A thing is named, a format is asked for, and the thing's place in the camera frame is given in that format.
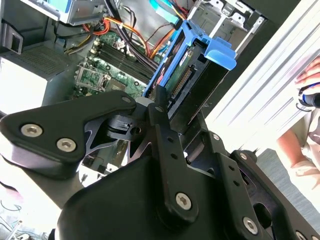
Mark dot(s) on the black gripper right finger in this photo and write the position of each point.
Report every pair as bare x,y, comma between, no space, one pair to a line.
247,200

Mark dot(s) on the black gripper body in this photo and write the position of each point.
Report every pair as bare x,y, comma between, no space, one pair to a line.
120,207

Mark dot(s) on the person's hand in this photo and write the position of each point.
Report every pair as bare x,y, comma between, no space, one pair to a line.
312,72

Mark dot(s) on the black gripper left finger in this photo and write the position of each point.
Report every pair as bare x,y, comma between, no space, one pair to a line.
62,120

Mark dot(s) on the hard disk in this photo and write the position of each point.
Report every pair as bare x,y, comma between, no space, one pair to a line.
200,82

